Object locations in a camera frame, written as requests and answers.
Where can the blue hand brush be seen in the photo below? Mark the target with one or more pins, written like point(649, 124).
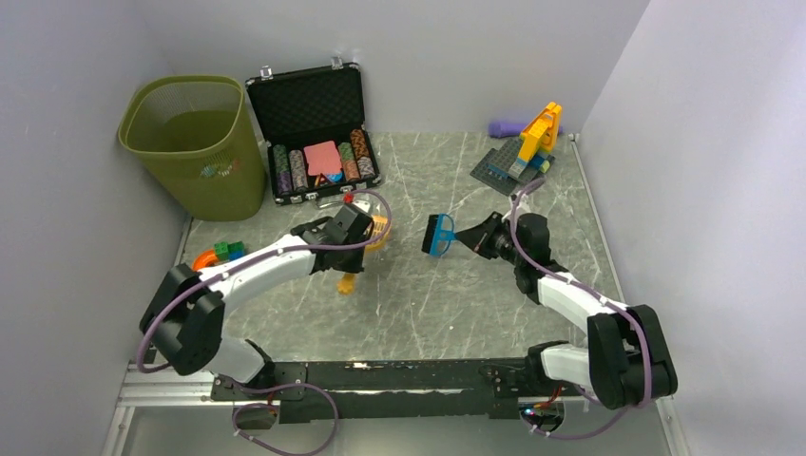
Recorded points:
point(439, 235)

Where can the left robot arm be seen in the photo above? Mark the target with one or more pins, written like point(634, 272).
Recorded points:
point(185, 318)

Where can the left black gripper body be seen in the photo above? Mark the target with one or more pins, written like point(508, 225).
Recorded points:
point(352, 261)

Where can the orange ring toy with bricks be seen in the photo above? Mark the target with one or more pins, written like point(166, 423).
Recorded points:
point(220, 253)

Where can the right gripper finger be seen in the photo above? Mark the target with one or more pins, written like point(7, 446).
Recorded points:
point(474, 240)
point(486, 228)

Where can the grey brick baseplate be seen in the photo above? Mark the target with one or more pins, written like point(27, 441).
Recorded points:
point(493, 169)

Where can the olive green mesh wastebasket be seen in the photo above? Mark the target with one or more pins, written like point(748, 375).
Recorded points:
point(194, 134)

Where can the purple cylinder toy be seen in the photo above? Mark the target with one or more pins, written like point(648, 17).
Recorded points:
point(504, 129)

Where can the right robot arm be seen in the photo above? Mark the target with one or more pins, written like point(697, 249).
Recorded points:
point(626, 359)

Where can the yellow brick toy tower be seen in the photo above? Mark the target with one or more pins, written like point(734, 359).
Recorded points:
point(538, 139)

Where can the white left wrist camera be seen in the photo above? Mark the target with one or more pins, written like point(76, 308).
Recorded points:
point(361, 203)

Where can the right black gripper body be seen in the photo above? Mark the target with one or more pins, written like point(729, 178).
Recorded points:
point(504, 245)

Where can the orange slotted plastic scoop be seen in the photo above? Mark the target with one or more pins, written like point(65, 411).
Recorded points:
point(346, 285)

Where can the black base bar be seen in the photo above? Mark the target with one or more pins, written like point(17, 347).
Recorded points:
point(402, 389)

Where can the black poker chip case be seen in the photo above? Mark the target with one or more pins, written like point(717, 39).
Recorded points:
point(309, 106)

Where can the pink card deck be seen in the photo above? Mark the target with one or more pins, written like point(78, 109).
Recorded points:
point(322, 159)

